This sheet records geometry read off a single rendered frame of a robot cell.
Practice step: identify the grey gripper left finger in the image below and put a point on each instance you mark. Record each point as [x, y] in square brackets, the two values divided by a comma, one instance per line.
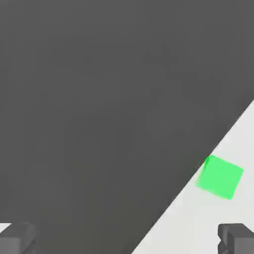
[13, 240]

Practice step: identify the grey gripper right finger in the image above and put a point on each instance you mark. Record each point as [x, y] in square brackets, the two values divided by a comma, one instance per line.
[238, 239]

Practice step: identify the small green cube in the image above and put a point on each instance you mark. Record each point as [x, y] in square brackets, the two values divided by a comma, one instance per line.
[219, 177]

